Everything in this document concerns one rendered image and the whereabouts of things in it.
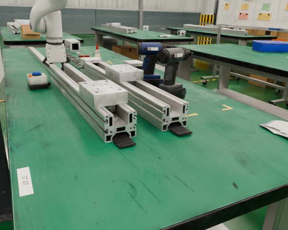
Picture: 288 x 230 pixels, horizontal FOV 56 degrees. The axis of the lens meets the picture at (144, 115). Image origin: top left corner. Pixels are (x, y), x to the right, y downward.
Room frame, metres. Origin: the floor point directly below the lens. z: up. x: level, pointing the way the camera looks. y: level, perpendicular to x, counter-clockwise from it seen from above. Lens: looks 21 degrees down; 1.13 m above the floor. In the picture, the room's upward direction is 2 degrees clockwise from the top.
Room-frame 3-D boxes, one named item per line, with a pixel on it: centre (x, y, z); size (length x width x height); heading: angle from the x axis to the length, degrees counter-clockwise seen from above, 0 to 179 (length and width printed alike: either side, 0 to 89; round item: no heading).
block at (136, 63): (1.48, 0.08, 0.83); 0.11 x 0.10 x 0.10; 118
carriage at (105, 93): (0.84, 0.14, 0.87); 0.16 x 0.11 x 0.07; 29
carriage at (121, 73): (1.15, 0.09, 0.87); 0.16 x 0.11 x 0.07; 29
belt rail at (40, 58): (2.00, 0.79, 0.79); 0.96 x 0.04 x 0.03; 29
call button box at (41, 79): (1.25, 0.50, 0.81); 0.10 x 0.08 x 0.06; 119
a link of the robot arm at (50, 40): (1.46, 0.48, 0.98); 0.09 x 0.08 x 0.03; 119
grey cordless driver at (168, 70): (1.15, -0.13, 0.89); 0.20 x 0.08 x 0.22; 133
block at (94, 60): (1.54, 0.32, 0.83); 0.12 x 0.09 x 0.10; 119
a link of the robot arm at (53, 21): (1.46, 0.49, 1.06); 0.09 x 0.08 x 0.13; 122
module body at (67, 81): (1.06, 0.26, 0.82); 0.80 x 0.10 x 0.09; 29
